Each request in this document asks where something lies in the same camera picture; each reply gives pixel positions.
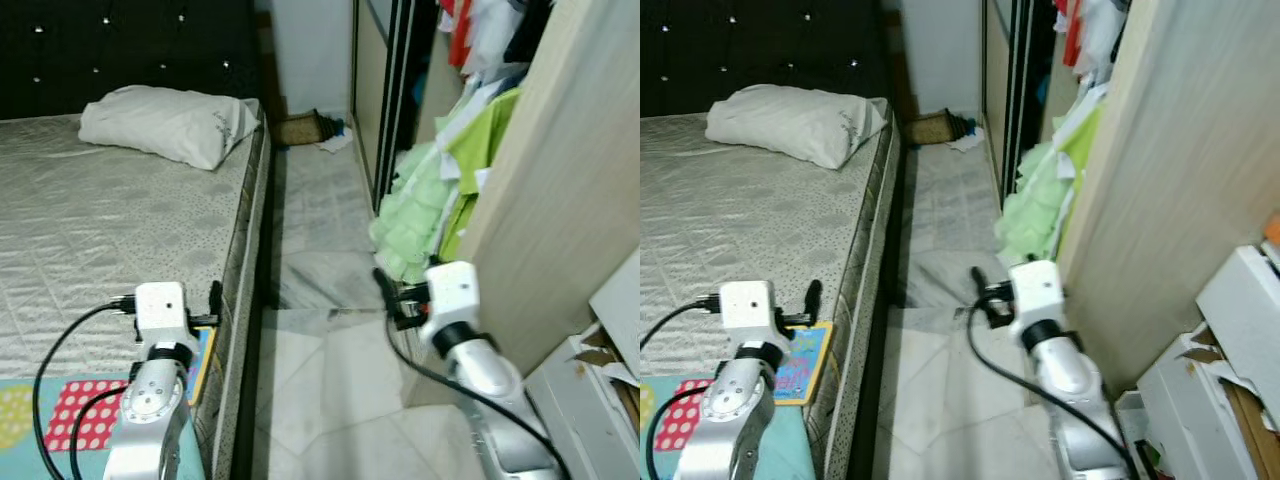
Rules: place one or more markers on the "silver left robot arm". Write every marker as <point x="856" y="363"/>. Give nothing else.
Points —
<point x="725" y="420"/>
<point x="150" y="420"/>

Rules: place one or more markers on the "black tufted headboard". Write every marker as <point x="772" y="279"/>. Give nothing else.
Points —
<point x="760" y="50"/>
<point x="120" y="50"/>

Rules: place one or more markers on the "lime green shirt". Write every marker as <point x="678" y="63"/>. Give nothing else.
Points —
<point x="1085" y="140"/>
<point x="480" y="140"/>

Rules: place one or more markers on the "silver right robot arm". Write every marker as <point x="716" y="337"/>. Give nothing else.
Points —
<point x="1075" y="385"/>
<point x="490" y="385"/>

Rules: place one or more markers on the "white pillow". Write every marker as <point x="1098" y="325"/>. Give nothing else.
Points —
<point x="800" y="125"/>
<point x="170" y="125"/>

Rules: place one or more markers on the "beige wooden wardrobe door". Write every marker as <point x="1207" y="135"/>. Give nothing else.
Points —
<point x="570" y="180"/>
<point x="1180" y="150"/>

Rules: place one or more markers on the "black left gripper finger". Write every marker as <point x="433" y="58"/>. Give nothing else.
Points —
<point x="215" y="298"/>
<point x="814" y="298"/>

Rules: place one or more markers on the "black framed sliding wardrobe door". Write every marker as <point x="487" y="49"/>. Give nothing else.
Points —
<point x="368" y="90"/>
<point x="997" y="90"/>

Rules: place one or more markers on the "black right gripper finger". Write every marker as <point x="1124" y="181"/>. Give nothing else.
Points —
<point x="385" y="290"/>
<point x="980" y="283"/>

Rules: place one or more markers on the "brown woven basket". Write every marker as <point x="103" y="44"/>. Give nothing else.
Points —
<point x="935" y="128"/>
<point x="305" y="130"/>

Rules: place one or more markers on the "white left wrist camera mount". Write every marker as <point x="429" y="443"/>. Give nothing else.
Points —
<point x="160" y="305"/>
<point x="748" y="305"/>

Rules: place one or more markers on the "white garment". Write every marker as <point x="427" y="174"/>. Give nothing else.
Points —
<point x="495" y="30"/>
<point x="1100" y="35"/>

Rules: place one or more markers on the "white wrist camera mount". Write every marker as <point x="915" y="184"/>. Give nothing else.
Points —
<point x="160" y="305"/>
<point x="748" y="305"/>
<point x="455" y="290"/>
<point x="1040" y="288"/>

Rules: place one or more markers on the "white broken drawer cabinet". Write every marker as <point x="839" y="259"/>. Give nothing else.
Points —
<point x="1190" y="400"/>
<point x="570" y="430"/>

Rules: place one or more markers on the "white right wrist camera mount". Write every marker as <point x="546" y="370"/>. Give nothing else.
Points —
<point x="1040" y="288"/>
<point x="455" y="290"/>

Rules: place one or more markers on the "light green ruffled garment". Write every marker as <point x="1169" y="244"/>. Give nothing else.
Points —
<point x="1030" y="210"/>
<point x="415" y="220"/>

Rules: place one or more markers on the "white crumpled paper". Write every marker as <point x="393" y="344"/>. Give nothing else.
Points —
<point x="965" y="142"/>
<point x="338" y="143"/>

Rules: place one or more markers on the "teal heart print sheet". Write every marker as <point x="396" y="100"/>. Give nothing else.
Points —
<point x="795" y="450"/>
<point x="62" y="405"/>

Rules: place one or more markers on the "red garment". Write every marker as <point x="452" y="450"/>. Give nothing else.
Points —
<point x="1072" y="35"/>
<point x="460" y="35"/>

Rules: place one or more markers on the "orange object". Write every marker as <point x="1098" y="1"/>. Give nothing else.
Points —
<point x="1272" y="228"/>

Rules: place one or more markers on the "white quilted mattress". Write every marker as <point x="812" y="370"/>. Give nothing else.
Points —
<point x="740" y="230"/>
<point x="100" y="230"/>

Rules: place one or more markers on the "yellow blue picture book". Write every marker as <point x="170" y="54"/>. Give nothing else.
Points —
<point x="805" y="365"/>
<point x="205" y="365"/>

